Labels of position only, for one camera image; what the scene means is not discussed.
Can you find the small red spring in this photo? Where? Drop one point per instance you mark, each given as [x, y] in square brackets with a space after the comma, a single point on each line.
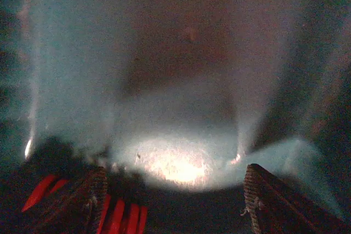
[119, 216]

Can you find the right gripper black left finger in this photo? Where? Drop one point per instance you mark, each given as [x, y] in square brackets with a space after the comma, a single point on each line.
[76, 206]

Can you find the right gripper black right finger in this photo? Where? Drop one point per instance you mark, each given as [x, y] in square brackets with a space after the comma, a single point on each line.
[274, 207]

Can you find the teal plastic tray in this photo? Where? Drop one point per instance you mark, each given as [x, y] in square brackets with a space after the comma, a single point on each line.
[174, 99]

